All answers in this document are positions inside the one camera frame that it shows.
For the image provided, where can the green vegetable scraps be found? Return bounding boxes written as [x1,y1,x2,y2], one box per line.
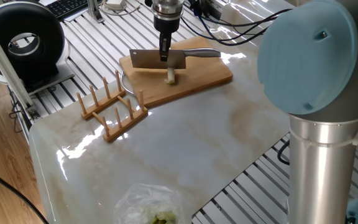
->
[149,211,177,224]

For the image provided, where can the aluminium frame beam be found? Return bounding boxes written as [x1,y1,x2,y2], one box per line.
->
[0,12,42,121]

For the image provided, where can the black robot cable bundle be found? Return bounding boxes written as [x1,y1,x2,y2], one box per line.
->
[180,7,293,47]

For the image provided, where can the steel cleaver knife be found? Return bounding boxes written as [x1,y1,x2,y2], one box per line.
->
[129,47,222,70]

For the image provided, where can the marble pattern table sheet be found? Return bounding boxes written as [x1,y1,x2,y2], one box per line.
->
[29,0,291,224]

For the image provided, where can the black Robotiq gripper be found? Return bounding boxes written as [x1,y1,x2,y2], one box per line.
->
[153,15,181,62]

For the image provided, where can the black round blower fan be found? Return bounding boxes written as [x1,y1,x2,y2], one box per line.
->
[0,1,76,96]

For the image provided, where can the short cut scallion piece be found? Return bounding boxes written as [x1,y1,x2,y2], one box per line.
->
[165,67,177,85]

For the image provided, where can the round metal wire ring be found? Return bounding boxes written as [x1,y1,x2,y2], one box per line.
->
[120,70,136,96]

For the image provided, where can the black computer keyboard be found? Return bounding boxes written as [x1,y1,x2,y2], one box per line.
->
[45,0,90,19]

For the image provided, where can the black floor cable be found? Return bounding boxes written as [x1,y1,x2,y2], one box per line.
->
[0,158,49,224]

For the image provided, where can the wooden cutting board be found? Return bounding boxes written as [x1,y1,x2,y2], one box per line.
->
[119,35,234,109]

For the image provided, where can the white power adapter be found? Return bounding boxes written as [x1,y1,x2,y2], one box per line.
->
[106,0,127,10]

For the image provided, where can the short aluminium post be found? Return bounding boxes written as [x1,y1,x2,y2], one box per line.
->
[86,0,104,23]

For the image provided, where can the clear plastic bag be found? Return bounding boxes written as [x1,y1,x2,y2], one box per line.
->
[112,183,186,224]

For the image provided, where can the wooden peg rack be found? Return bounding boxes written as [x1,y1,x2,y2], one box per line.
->
[75,70,149,143]

